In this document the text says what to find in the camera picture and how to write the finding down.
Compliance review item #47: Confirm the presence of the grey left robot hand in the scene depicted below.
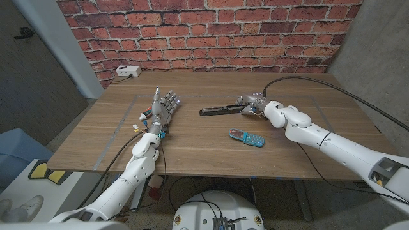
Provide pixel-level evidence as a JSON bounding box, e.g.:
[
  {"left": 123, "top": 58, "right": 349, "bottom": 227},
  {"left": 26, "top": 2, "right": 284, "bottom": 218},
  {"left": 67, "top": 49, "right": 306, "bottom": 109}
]
[{"left": 146, "top": 86, "right": 181, "bottom": 137}]

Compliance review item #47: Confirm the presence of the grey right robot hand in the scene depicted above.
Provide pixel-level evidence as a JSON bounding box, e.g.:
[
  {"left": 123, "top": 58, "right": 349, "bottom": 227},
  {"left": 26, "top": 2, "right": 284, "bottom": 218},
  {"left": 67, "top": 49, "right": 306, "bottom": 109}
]
[{"left": 235, "top": 92, "right": 271, "bottom": 118}]

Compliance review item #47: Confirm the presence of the black remote control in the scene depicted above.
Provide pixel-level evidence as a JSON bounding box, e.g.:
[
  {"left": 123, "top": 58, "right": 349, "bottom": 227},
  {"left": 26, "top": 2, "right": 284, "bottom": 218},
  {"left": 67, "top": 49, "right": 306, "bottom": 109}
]
[{"left": 199, "top": 103, "right": 253, "bottom": 117}]

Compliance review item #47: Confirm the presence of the blue flip phone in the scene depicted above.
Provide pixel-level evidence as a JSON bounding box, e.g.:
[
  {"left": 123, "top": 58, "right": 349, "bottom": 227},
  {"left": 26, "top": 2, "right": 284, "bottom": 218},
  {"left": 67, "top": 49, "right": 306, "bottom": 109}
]
[{"left": 228, "top": 128, "right": 265, "bottom": 148}]

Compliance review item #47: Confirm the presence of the toothpaste tube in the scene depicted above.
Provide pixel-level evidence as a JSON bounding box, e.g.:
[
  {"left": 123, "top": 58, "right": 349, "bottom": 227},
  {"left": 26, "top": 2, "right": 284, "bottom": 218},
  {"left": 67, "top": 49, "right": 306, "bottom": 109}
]
[{"left": 138, "top": 106, "right": 153, "bottom": 121}]

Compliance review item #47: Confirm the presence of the white power strip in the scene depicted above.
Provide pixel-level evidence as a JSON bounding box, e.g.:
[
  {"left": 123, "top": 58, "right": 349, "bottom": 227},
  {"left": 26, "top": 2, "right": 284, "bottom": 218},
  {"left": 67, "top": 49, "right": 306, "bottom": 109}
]
[{"left": 115, "top": 65, "right": 143, "bottom": 78}]

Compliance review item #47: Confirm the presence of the red and white bottle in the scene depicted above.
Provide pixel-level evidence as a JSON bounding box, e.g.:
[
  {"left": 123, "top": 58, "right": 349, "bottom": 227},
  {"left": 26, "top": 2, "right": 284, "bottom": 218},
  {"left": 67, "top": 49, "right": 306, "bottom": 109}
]
[{"left": 148, "top": 174, "right": 164, "bottom": 202}]

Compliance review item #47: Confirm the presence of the red brick printed backdrop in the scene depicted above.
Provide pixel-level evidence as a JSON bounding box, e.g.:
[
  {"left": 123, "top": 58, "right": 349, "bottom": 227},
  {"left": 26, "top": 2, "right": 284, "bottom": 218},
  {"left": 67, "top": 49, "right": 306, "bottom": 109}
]
[{"left": 56, "top": 0, "right": 364, "bottom": 89}]

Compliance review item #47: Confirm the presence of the white table leg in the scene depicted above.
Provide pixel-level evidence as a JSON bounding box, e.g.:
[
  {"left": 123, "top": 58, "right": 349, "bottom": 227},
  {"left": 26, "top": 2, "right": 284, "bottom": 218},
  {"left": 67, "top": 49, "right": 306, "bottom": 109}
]
[
  {"left": 130, "top": 174, "right": 148, "bottom": 213},
  {"left": 293, "top": 179, "right": 313, "bottom": 222}
]

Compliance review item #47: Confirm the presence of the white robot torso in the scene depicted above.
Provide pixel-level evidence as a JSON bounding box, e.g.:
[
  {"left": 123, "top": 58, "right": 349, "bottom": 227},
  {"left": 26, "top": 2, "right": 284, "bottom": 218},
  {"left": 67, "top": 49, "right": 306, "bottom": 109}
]
[{"left": 172, "top": 190, "right": 265, "bottom": 230}]

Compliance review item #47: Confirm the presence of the small grey electronics box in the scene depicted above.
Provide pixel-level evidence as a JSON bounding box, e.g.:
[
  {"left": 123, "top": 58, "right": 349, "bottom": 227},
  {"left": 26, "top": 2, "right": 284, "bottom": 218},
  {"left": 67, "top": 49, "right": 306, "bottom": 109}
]
[{"left": 212, "top": 217, "right": 228, "bottom": 230}]

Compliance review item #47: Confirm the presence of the yellow and black mat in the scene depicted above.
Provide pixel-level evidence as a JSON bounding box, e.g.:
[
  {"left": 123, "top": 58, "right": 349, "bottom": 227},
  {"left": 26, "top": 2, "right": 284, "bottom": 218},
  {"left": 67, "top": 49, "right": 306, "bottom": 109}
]
[{"left": 27, "top": 159, "right": 75, "bottom": 185}]

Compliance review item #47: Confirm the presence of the dark grey door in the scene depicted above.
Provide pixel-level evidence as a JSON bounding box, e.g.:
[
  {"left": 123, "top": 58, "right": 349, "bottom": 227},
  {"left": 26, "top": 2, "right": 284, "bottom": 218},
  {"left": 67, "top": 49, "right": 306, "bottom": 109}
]
[{"left": 0, "top": 0, "right": 89, "bottom": 146}]

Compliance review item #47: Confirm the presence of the blue bin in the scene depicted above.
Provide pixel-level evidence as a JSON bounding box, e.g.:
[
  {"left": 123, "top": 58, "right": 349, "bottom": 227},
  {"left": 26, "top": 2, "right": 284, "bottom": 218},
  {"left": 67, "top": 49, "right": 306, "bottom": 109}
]
[{"left": 0, "top": 128, "right": 54, "bottom": 189}]

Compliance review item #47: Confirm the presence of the white shoe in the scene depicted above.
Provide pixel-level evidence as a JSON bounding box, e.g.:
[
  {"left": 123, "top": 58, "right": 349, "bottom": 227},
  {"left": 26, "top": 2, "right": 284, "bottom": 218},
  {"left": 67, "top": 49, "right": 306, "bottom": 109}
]
[
  {"left": 9, "top": 195, "right": 45, "bottom": 224},
  {"left": 0, "top": 198, "right": 13, "bottom": 219}
]

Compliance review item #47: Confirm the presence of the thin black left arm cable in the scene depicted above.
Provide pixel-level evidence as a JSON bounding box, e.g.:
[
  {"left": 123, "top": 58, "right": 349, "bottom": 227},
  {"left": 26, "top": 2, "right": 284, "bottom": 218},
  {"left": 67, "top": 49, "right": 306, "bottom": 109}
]
[{"left": 107, "top": 139, "right": 167, "bottom": 222}]

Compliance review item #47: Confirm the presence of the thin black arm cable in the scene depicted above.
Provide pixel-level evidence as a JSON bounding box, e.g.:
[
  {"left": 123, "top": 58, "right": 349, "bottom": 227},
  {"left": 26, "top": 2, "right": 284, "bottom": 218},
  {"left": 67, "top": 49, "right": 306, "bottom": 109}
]
[
  {"left": 107, "top": 139, "right": 167, "bottom": 222},
  {"left": 295, "top": 142, "right": 409, "bottom": 206}
]

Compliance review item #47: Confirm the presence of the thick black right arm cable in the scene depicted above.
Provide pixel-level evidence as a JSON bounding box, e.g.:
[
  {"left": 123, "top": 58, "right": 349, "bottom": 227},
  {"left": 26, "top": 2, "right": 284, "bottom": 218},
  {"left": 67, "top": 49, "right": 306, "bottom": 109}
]
[{"left": 262, "top": 75, "right": 409, "bottom": 132}]

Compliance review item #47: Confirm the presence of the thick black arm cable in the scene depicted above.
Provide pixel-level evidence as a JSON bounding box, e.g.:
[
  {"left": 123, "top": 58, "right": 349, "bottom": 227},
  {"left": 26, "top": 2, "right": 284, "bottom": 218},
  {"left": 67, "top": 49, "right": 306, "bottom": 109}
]
[
  {"left": 78, "top": 129, "right": 150, "bottom": 208},
  {"left": 262, "top": 75, "right": 409, "bottom": 132}
]

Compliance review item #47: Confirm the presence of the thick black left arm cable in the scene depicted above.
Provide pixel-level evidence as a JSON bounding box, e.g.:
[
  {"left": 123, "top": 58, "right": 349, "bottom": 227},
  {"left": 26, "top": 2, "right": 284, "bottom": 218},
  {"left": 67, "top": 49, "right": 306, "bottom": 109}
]
[{"left": 78, "top": 129, "right": 150, "bottom": 208}]

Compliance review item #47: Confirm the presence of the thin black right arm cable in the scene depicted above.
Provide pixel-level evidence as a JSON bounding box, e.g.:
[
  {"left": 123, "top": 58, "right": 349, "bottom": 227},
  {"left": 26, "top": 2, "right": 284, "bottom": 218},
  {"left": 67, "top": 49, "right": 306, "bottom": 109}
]
[{"left": 295, "top": 142, "right": 409, "bottom": 206}]

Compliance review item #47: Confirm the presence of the black door handle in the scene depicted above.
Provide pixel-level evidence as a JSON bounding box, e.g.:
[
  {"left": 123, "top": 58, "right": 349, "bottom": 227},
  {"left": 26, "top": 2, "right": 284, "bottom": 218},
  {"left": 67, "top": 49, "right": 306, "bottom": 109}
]
[{"left": 13, "top": 26, "right": 35, "bottom": 40}]

